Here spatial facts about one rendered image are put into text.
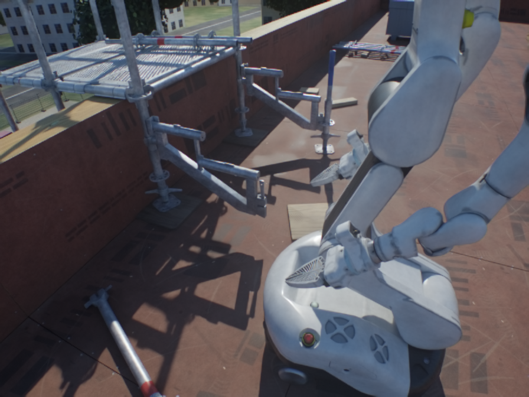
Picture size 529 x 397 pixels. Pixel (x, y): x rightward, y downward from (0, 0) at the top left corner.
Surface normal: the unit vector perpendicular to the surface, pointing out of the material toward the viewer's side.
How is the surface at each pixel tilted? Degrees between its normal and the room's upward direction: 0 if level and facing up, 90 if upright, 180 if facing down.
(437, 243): 101
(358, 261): 67
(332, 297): 0
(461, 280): 0
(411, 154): 94
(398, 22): 90
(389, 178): 90
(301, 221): 0
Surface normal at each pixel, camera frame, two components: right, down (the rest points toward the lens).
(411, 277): 0.35, -0.68
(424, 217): -0.66, -0.68
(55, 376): -0.04, -0.79
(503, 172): -0.89, 0.10
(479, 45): -0.26, 0.75
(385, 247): -0.65, -0.04
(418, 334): -0.26, 0.59
